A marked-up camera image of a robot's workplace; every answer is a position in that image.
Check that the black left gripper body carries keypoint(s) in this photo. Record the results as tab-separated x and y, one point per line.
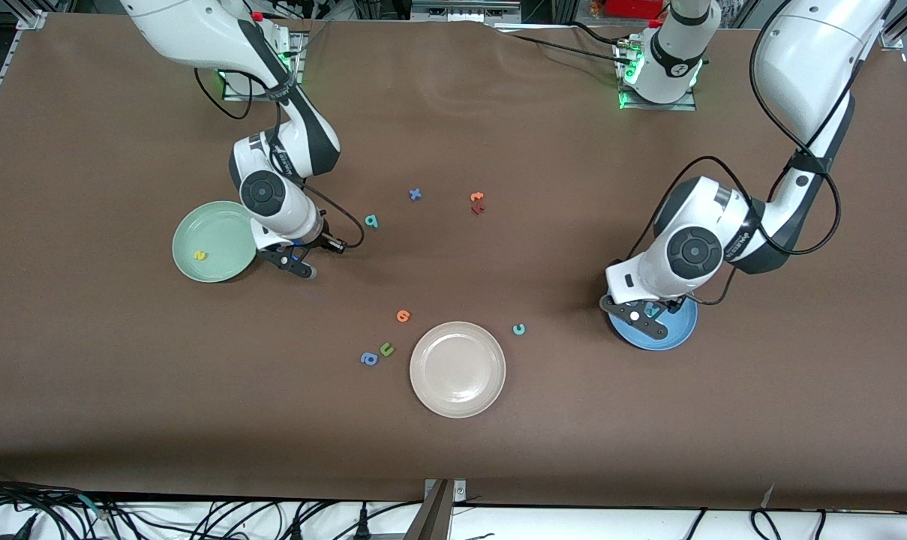
675	304

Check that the grey metal beam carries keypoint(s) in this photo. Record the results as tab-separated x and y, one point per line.
461	9

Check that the blue foam letter a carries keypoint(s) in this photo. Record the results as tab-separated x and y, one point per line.
364	360

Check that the aluminium frame profile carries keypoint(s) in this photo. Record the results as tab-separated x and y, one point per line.
31	19
894	34

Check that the grey metal bracket post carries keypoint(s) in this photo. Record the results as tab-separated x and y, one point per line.
434	517

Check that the small white paper tag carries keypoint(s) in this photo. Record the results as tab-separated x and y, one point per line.
768	493

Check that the red box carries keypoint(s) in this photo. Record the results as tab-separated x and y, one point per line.
633	7

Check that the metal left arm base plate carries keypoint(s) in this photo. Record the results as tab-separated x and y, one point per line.
682	106

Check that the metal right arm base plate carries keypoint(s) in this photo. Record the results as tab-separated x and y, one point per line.
232	93

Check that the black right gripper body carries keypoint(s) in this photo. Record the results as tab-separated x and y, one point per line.
323	237

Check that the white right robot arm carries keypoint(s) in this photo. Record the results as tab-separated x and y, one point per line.
198	30

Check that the beige plastic plate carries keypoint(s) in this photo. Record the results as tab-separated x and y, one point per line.
457	369

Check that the brown table cover sheet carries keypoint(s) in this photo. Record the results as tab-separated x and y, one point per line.
498	450

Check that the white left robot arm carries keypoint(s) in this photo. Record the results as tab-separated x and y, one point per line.
798	67

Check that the blue plastic plate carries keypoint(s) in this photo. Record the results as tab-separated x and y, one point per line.
678	330

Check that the light green plastic plate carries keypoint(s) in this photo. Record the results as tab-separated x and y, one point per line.
205	236

